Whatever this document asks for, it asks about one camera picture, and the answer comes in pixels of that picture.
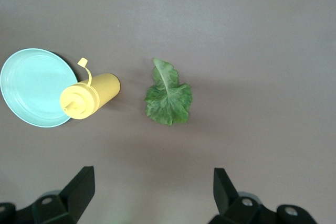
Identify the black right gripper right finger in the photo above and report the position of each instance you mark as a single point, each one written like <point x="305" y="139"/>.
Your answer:
<point x="236" y="211"/>

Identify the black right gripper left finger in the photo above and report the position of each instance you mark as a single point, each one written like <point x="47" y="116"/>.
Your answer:
<point x="65" y="205"/>

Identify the green lettuce leaf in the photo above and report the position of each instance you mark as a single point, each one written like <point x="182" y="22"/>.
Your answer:
<point x="168" y="100"/>

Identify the yellow squeeze bottle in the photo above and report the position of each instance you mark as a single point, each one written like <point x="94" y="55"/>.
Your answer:
<point x="89" y="95"/>

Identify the mint green plate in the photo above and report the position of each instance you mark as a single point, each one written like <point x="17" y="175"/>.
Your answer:
<point x="31" y="87"/>

